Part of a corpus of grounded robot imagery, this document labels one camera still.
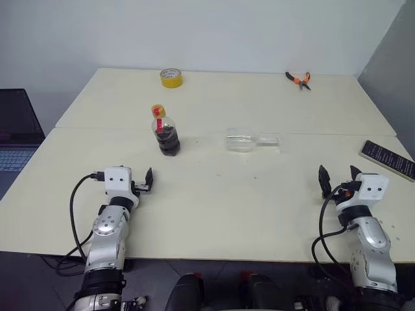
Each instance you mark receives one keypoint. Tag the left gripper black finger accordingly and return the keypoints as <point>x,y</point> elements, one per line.
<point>149,177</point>

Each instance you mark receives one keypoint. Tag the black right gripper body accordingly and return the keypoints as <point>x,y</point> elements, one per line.
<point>348,189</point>

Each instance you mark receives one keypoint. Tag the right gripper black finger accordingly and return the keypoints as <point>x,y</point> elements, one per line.
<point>324,181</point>
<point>355,173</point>

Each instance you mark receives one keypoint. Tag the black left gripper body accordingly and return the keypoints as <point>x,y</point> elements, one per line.
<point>140,187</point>

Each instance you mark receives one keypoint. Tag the small dark liquid bottle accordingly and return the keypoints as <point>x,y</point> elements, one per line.
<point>167,139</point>

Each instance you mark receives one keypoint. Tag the clear wine glass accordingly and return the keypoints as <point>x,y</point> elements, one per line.
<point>241,141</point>

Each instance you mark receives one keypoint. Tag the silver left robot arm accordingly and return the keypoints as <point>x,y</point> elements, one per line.
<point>107,233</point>

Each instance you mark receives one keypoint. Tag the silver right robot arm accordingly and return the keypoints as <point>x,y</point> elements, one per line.
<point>373,239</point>

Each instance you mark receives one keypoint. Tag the yellow tape roll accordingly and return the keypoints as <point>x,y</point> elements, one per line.
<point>171,79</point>

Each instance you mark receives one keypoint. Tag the orange and black pliers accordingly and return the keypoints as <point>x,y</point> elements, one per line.
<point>300,80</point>

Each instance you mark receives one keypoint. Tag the dark rounded shape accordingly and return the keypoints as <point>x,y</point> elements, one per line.
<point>188,291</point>
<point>262,291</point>

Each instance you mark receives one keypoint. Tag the dark grey laptop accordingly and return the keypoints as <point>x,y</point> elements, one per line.
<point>16,123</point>

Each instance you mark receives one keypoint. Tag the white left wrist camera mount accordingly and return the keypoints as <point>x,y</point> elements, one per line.
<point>116,181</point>

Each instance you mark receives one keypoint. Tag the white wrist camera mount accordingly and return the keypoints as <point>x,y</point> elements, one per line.
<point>373,189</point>
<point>116,181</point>

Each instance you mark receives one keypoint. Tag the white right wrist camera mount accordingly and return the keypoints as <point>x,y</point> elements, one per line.
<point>373,189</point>

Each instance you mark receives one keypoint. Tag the black remote with white frame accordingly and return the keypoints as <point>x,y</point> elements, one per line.
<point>389,158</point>

